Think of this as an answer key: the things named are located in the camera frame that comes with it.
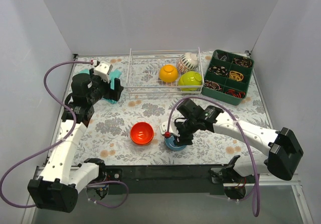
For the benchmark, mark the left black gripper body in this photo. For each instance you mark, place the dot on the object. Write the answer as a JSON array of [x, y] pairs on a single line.
[[110, 90]]

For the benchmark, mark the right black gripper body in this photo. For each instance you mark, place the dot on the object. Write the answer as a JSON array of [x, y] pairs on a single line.
[[184, 133]]

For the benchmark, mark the blue grey bowl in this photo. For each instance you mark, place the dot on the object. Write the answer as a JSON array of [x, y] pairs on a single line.
[[170, 143]]

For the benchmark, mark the lime green bowl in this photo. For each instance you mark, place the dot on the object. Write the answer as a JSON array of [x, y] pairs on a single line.
[[190, 78]]

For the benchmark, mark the red orange bowl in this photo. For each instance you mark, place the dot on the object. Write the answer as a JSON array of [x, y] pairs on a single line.
[[142, 133]]

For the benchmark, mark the yellow orange bowl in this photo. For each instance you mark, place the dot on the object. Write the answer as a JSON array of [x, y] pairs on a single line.
[[168, 73]]

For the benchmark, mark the white pink bowl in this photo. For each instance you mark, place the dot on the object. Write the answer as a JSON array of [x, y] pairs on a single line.
[[190, 60]]

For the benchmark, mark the blue patterned bowl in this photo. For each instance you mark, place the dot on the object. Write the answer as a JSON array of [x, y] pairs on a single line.
[[181, 67]]

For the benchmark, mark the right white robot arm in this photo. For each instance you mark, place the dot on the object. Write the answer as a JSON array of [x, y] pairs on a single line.
[[280, 151]]

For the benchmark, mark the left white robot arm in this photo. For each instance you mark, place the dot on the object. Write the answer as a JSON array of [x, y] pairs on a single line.
[[56, 187]]

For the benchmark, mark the teal cloth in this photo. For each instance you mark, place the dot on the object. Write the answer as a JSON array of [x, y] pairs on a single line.
[[112, 75]]

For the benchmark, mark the floral table mat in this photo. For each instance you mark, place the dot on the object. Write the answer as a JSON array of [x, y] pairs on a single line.
[[108, 134]]

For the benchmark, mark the green compartment organizer tray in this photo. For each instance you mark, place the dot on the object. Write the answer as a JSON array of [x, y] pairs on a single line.
[[227, 77]]

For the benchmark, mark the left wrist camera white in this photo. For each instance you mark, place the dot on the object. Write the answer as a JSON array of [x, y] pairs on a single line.
[[102, 69]]

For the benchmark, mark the white wire dish rack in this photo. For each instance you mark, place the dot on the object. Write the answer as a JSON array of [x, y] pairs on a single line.
[[143, 73]]

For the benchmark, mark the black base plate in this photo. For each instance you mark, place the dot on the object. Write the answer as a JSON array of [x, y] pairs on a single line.
[[152, 179]]

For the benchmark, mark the aluminium frame rail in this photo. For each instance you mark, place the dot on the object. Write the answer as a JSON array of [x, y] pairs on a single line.
[[281, 202]]

